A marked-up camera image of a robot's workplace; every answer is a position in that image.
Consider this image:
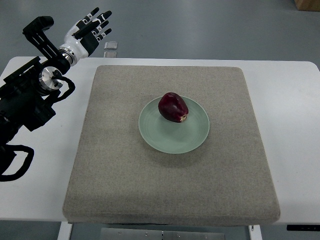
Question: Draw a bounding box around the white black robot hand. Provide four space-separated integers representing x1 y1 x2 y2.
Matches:
58 7 112 66

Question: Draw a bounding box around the dark red apple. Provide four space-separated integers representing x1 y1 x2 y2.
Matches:
158 92 189 123

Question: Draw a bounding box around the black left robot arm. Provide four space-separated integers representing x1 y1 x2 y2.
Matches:
0 16 75 145

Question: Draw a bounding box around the lower floor metal plate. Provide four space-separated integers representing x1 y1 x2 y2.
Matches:
103 51 117 58

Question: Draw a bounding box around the light green plate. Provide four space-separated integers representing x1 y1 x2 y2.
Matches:
138 96 210 154

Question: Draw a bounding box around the beige fabric cushion mat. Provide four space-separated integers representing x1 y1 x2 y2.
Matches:
62 65 281 226

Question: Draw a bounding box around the cardboard box corner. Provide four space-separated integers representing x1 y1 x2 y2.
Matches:
294 0 320 12

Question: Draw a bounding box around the black table control panel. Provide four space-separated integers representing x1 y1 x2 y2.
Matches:
286 224 320 232

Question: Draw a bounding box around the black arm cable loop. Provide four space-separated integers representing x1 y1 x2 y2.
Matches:
0 143 35 182

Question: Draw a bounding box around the white table leg frame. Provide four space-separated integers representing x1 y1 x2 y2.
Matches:
57 221 73 240

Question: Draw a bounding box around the grey metal table base plate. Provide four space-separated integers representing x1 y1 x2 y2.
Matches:
99 228 226 240

